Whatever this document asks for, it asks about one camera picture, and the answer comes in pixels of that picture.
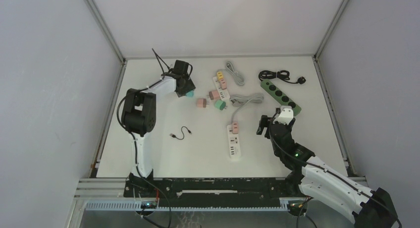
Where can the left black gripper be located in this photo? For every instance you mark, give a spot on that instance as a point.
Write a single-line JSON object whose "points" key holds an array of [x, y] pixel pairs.
{"points": [[190, 86]]}

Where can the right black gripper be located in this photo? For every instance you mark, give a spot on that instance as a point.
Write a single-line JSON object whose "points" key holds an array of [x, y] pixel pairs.
{"points": [[264, 123]]}

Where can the teal blue charger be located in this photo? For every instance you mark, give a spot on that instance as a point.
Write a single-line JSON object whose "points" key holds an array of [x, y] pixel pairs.
{"points": [[190, 94]]}

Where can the pink charger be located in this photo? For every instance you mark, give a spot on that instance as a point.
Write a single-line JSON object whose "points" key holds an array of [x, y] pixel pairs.
{"points": [[223, 84], [202, 103], [214, 95], [235, 128]]}

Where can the white power strip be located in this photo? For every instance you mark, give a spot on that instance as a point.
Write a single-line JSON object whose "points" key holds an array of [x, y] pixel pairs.
{"points": [[224, 94], [234, 149]]}

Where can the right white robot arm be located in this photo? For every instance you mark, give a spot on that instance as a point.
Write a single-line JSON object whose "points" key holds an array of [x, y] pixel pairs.
{"points": [[362, 206]]}

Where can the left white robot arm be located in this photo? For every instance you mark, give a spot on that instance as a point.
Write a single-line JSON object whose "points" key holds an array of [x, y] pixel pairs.
{"points": [[137, 111]]}

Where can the green power strip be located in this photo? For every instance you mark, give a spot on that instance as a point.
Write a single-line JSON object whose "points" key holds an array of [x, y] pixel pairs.
{"points": [[280, 96]]}

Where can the yellow charger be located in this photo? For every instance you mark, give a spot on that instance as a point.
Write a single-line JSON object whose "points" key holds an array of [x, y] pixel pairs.
{"points": [[219, 75]]}

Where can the green charger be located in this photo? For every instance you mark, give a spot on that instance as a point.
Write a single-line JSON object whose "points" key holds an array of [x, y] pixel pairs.
{"points": [[220, 105]]}

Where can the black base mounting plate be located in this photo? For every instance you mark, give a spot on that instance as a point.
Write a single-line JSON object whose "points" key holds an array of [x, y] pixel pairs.
{"points": [[241, 193]]}

